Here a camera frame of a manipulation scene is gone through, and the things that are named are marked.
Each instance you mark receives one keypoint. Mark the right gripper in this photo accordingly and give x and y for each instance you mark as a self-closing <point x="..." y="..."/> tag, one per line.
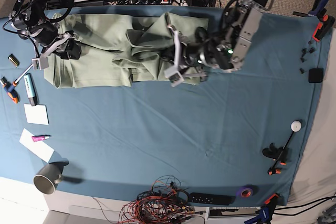
<point x="65" y="46"/>

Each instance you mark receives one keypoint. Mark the white round puck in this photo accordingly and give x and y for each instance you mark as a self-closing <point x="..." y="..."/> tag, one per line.
<point x="296" y="126"/>

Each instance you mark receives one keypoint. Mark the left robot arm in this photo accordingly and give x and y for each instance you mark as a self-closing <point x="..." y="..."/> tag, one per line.
<point x="224" y="49"/>

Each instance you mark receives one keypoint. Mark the green T-shirt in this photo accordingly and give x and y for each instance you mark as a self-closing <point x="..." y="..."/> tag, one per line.
<point x="118" y="50"/>

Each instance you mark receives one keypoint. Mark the white paper strip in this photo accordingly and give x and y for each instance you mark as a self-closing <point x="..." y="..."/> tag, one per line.
<point x="39" y="148"/>

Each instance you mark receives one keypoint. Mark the white paper square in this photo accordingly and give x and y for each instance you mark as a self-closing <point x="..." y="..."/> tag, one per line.
<point x="36" y="114"/>

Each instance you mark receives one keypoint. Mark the blue table cloth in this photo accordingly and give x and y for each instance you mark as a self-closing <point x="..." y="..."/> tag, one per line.
<point x="118" y="140"/>

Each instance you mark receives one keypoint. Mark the light blue highlighter marker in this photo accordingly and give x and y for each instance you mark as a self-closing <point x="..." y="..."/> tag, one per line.
<point x="30" y="90"/>

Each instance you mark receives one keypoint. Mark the black orange bar clamp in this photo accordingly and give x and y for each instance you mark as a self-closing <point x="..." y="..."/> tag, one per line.
<point x="278" y="155"/>

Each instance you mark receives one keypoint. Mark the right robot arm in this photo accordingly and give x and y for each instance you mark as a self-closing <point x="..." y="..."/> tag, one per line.
<point x="29" y="22"/>

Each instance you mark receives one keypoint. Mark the black remote control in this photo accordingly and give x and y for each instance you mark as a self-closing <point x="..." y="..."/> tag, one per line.
<point x="211" y="199"/>

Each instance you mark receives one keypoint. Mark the small black lighter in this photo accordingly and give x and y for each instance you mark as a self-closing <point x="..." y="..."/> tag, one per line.
<point x="13" y="60"/>

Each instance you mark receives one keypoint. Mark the black square box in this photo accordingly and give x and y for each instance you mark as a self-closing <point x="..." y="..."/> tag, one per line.
<point x="315" y="75"/>

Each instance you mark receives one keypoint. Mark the blue orange bar clamp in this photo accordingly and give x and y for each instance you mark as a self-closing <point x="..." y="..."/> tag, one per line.
<point x="264" y="215"/>

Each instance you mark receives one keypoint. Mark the purple tape roll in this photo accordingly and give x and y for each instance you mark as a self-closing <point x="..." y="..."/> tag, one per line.
<point x="245" y="191"/>

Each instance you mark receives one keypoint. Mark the grey ceramic mug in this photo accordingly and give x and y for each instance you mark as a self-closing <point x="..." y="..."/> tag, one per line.
<point x="47" y="179"/>

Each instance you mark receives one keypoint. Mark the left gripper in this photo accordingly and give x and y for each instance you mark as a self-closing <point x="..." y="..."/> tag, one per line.
<point x="181" y="55"/>

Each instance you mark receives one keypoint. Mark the orange black corner clamp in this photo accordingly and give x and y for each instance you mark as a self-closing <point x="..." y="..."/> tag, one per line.
<point x="325" y="21"/>

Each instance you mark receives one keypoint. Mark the pink glue tube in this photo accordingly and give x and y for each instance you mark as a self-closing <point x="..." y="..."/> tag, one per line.
<point x="40" y="138"/>

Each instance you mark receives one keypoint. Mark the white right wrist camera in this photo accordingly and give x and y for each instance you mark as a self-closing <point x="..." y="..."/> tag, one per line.
<point x="40" y="63"/>

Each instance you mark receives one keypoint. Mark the orange blue screwdriver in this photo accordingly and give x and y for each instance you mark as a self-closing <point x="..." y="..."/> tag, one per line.
<point x="10" y="87"/>

